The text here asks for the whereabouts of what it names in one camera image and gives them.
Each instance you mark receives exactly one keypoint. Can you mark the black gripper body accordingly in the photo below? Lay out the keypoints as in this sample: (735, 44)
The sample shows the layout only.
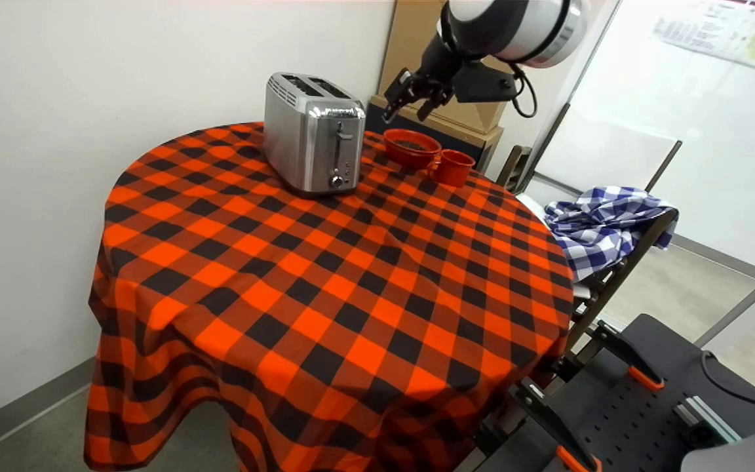
(438, 70)

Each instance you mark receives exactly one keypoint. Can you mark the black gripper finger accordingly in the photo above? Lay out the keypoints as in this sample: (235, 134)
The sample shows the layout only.
(396, 90)
(432, 105)

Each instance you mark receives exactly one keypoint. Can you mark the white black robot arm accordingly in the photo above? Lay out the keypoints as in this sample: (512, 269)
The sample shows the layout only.
(518, 28)

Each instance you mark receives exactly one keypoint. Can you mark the silver two-slot toaster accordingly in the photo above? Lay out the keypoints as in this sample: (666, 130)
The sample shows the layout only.
(316, 132)

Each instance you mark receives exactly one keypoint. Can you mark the large cardboard box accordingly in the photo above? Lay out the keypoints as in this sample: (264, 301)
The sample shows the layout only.
(432, 61)

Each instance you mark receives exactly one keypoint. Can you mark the red bowl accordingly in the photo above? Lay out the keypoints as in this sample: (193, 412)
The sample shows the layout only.
(411, 149)

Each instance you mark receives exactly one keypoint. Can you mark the red cup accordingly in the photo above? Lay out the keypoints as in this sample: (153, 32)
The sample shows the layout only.
(454, 167)

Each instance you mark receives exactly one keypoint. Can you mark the blue white checked cloth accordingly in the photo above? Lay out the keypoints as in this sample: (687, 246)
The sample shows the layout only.
(605, 223)

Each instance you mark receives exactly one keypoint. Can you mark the orange black checked tablecloth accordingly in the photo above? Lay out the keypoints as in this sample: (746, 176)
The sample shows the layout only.
(327, 298)

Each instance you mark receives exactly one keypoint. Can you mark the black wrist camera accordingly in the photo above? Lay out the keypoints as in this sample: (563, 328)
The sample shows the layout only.
(485, 84)

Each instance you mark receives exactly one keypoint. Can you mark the white wall chart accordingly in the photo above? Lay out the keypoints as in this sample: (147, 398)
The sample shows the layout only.
(735, 29)

